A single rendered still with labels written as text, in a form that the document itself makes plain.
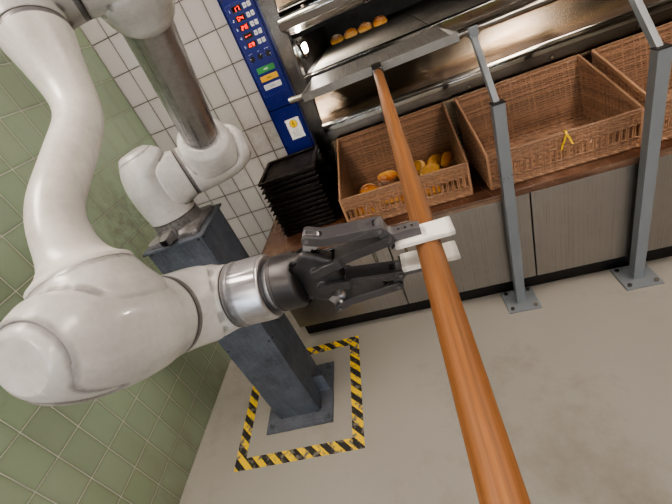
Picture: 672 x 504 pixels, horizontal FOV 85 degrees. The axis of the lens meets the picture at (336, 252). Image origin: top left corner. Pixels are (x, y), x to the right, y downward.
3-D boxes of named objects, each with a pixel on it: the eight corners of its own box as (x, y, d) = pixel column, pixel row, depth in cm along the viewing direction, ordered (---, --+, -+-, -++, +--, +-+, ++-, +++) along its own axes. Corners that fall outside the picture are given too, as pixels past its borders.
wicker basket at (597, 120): (461, 151, 190) (451, 98, 175) (579, 112, 177) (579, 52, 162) (489, 192, 150) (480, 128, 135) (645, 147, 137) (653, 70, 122)
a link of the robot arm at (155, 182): (149, 218, 124) (105, 159, 112) (198, 192, 128) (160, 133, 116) (150, 234, 111) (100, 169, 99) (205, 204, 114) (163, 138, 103)
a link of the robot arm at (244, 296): (259, 293, 56) (294, 284, 55) (247, 341, 49) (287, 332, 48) (229, 249, 51) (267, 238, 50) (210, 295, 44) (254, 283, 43)
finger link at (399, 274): (316, 285, 46) (319, 293, 47) (406, 275, 45) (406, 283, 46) (318, 266, 49) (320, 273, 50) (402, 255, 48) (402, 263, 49)
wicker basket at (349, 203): (352, 184, 206) (335, 138, 191) (454, 152, 191) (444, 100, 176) (348, 230, 166) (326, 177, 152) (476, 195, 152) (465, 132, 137)
